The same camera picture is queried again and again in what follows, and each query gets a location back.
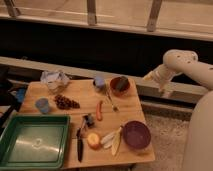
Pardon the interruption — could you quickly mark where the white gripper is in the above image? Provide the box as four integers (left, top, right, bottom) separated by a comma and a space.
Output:
143, 64, 175, 92

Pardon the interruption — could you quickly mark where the peeled yellow banana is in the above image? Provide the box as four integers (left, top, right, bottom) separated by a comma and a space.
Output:
101, 127, 122, 156

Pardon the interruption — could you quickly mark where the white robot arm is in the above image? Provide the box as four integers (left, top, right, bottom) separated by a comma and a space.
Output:
143, 49, 213, 171

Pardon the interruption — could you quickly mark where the brown bowl with dark object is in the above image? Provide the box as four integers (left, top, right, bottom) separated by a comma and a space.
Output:
110, 76, 130, 96

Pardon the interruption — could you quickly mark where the metal fork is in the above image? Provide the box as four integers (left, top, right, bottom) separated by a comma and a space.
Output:
106, 88, 119, 112

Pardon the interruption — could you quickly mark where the small blue cup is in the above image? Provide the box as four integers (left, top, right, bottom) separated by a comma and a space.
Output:
93, 76, 106, 90

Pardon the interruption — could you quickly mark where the orange carrot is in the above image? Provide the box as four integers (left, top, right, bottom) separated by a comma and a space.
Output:
96, 100, 103, 121

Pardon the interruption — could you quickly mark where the wooden cutting board table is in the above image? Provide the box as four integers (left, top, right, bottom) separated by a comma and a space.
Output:
20, 79, 155, 169

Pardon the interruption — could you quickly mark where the small dark toy object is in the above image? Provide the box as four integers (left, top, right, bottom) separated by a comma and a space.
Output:
82, 114, 94, 128

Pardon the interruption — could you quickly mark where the bunch of dark grapes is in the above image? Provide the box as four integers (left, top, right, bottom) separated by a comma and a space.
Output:
54, 95, 80, 110

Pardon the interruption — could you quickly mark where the green plastic tray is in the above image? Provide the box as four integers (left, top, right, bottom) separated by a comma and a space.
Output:
0, 115, 70, 171

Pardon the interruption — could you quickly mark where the black object at left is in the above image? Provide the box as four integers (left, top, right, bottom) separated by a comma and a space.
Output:
0, 66, 23, 128

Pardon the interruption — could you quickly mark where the black handled knife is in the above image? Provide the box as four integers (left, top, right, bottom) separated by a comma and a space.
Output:
76, 128, 84, 162

